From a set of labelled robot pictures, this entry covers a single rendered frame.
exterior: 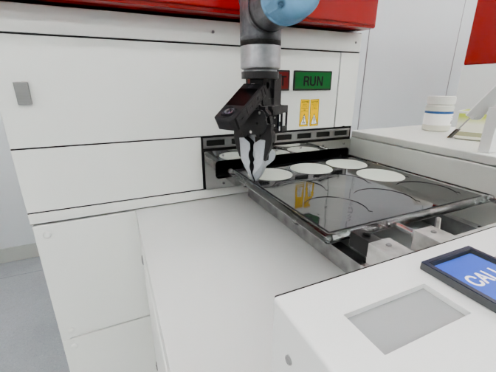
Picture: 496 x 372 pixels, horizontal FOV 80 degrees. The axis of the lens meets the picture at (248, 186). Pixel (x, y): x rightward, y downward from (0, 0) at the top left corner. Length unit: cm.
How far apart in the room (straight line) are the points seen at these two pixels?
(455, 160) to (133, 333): 86
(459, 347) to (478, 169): 55
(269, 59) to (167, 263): 39
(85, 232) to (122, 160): 18
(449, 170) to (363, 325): 58
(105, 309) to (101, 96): 50
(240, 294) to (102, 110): 45
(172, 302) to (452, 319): 31
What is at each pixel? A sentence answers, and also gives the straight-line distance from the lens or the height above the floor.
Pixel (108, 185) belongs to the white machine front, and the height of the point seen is 88.
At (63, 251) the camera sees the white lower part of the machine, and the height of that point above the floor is 75.
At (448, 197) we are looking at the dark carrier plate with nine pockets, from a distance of 63.
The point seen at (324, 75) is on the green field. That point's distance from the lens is 84.
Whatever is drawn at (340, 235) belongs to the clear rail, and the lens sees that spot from 41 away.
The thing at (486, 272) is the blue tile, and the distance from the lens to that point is 27.
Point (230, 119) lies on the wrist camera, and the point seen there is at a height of 103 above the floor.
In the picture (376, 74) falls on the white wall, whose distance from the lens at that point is 313.
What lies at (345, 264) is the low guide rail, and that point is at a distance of 48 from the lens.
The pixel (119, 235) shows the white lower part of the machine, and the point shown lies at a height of 76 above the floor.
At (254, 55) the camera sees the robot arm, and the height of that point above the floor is 114.
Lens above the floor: 109
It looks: 19 degrees down
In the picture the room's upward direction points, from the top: straight up
